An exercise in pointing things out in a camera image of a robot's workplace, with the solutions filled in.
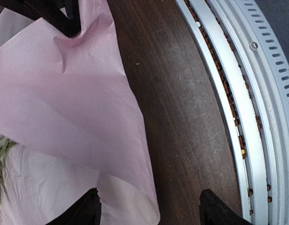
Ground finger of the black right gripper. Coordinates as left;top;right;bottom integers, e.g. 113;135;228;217
3;0;81;38

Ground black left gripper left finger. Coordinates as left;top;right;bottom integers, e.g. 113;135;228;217
49;188;102;225

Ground aluminium front rail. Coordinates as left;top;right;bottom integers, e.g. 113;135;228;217
176;0;289;225

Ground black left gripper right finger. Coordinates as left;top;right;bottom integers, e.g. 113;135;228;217
199;189;251;225

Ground pink wrapping paper sheet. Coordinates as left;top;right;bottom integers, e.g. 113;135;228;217
0;0;160;225

